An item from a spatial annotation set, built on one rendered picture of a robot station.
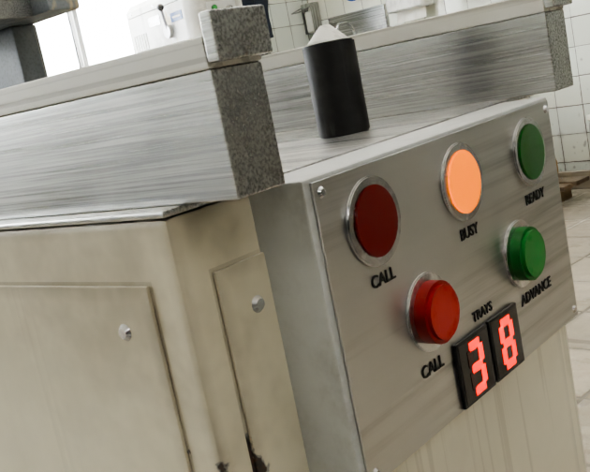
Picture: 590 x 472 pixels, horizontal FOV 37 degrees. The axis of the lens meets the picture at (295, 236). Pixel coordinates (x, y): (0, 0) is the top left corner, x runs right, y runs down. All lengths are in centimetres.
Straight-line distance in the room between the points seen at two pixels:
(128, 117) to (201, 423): 13
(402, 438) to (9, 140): 22
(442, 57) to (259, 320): 28
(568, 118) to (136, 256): 459
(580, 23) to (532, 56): 425
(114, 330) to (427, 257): 15
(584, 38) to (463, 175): 437
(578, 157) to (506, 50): 435
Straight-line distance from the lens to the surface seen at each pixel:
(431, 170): 43
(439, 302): 41
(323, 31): 53
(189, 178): 34
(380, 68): 62
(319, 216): 35
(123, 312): 37
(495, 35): 58
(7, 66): 129
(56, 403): 44
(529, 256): 49
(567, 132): 492
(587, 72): 482
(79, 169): 39
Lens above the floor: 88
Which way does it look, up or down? 10 degrees down
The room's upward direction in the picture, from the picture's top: 11 degrees counter-clockwise
